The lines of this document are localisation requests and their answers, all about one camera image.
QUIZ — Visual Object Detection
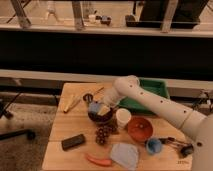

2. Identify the blue sponge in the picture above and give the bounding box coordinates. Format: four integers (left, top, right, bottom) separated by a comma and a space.
88, 101, 101, 114

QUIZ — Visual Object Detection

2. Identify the purple bowl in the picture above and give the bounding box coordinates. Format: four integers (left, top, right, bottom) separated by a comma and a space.
88, 110, 113, 123

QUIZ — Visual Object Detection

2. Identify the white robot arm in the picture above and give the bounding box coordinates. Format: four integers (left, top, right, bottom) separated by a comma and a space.
103, 75, 213, 171

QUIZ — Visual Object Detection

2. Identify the red-orange bowl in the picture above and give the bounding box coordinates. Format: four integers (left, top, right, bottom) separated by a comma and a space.
127, 116, 153, 142

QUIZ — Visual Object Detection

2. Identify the white paper cup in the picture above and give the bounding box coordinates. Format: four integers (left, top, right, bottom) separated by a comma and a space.
116, 108, 131, 128

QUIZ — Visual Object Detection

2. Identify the bunch of purple grapes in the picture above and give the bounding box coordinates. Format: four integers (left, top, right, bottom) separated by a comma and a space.
95, 124, 117, 145

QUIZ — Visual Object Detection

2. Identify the green plastic tray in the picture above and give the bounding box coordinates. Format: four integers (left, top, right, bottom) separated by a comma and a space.
119, 78, 170, 115

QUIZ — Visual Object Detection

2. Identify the black rectangular block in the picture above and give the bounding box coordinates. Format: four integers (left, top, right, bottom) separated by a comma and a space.
61, 134, 86, 150

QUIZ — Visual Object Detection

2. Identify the light blue cloth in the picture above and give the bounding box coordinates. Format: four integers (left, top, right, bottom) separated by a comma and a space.
110, 143, 139, 171

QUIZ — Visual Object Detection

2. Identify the orange chili pepper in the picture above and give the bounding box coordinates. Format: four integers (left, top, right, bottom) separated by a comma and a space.
85, 154, 112, 167

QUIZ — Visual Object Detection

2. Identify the small blue cup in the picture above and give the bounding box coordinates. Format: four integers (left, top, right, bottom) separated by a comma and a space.
145, 138, 162, 155

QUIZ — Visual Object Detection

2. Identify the black office chair base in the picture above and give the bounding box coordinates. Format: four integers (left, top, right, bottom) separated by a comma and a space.
0, 93, 36, 141

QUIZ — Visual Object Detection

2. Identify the wooden handled brush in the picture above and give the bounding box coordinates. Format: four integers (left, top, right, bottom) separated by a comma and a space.
83, 87, 103, 103

